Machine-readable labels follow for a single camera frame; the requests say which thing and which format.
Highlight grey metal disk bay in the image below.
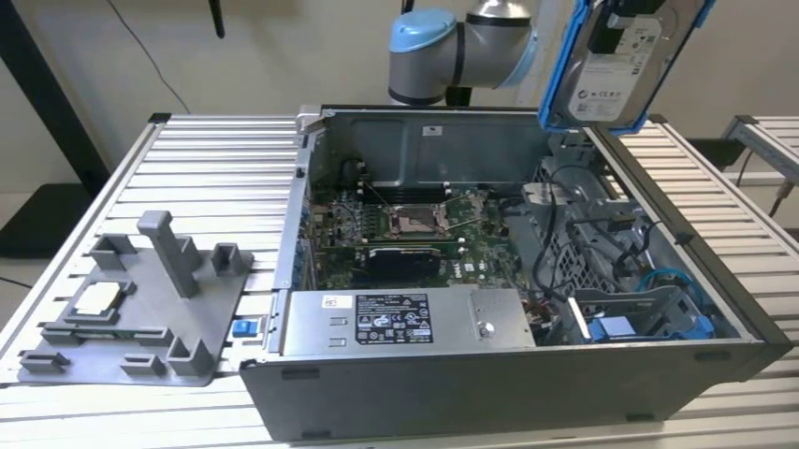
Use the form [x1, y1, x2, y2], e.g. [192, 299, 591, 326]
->
[571, 284, 712, 345]

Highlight silver power supply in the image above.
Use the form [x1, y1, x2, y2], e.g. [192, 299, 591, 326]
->
[279, 288, 538, 355]

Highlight light blue wire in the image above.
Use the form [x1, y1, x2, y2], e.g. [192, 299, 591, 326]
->
[639, 265, 698, 305]

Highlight grey parts rack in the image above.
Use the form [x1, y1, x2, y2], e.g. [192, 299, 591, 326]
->
[15, 210, 258, 388]

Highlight metal socket cover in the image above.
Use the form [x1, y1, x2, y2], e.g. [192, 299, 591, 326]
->
[446, 191, 488, 221]

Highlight black RAM slot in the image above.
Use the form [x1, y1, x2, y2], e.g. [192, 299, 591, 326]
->
[371, 184, 452, 194]

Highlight blue plastic bay clip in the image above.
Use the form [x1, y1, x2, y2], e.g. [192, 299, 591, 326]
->
[590, 317, 638, 339]

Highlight black graphics card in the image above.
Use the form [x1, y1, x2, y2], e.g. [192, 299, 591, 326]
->
[359, 246, 443, 287]

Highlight silver CPU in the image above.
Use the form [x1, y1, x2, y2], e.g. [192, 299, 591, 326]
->
[72, 283, 124, 315]

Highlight black chair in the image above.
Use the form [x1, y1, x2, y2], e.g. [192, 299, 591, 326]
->
[686, 138, 748, 172]

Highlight CPU socket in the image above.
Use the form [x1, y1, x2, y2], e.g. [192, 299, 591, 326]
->
[386, 203, 448, 238]

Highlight short black wire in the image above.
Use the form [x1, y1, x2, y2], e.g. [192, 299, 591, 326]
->
[614, 219, 686, 282]

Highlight black hanging stick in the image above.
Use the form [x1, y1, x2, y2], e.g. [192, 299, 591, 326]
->
[207, 0, 226, 39]

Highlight thin black wall wire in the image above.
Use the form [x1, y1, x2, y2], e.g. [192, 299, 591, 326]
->
[108, 0, 189, 114]

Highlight hard disk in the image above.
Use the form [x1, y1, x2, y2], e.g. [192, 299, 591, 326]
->
[536, 0, 716, 137]

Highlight long black wire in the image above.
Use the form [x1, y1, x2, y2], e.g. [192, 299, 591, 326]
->
[534, 166, 592, 300]

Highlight green motherboard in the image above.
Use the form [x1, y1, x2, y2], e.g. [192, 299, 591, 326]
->
[304, 184, 532, 291]

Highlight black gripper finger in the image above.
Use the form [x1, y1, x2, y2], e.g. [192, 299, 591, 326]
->
[590, 0, 664, 55]

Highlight metal slat side table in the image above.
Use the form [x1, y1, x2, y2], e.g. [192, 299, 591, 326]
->
[723, 114, 799, 188]

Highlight green RAM stick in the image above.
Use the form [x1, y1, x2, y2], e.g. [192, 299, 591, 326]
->
[68, 329, 167, 339]

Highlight open black PC case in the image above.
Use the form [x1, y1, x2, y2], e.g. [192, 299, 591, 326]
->
[240, 103, 795, 443]

